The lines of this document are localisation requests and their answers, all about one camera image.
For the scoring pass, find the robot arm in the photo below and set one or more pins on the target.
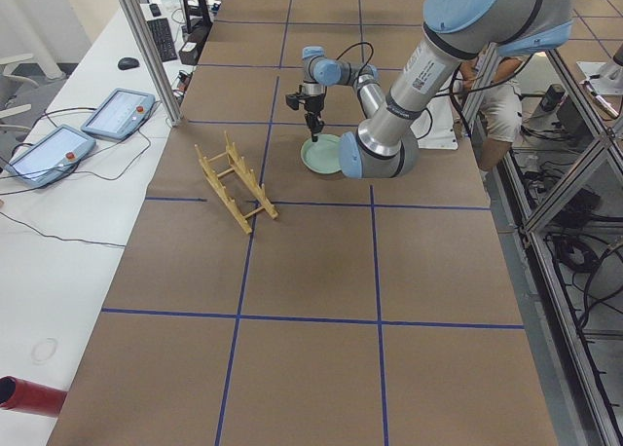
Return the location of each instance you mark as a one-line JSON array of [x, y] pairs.
[[454, 31]]

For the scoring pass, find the aluminium side frame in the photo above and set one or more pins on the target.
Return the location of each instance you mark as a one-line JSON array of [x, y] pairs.
[[561, 184]]

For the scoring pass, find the aluminium frame post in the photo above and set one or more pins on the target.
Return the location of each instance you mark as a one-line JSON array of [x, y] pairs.
[[147, 48]]

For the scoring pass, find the person in white shorts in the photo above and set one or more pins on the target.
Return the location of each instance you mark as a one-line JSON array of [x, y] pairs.
[[501, 107]]

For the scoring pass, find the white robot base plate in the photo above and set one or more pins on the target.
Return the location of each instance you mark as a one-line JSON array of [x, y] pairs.
[[434, 129]]

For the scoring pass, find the red cylinder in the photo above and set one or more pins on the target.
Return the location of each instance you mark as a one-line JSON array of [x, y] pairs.
[[28, 397]]

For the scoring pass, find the wooden dish rack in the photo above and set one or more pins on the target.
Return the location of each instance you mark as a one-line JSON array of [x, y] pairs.
[[236, 184]]

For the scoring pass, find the teach pendant near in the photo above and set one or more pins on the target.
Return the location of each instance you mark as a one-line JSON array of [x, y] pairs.
[[51, 157]]

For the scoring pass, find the teach pendant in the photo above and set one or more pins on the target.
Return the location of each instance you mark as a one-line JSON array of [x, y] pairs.
[[51, 157], [120, 114]]

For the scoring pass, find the pale green plate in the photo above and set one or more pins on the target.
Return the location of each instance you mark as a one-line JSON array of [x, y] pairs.
[[322, 155]]

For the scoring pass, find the black computer mouse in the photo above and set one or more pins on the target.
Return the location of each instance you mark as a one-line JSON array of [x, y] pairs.
[[127, 63]]

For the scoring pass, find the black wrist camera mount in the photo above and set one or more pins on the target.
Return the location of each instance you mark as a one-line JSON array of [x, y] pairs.
[[295, 100]]

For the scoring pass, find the black keyboard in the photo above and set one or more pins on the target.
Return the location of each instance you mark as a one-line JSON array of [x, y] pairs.
[[162, 37]]

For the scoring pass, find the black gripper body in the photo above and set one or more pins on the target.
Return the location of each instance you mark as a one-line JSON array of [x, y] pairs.
[[312, 106]]

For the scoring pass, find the teach pendant far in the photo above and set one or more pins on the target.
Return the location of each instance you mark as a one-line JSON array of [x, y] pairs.
[[120, 114]]

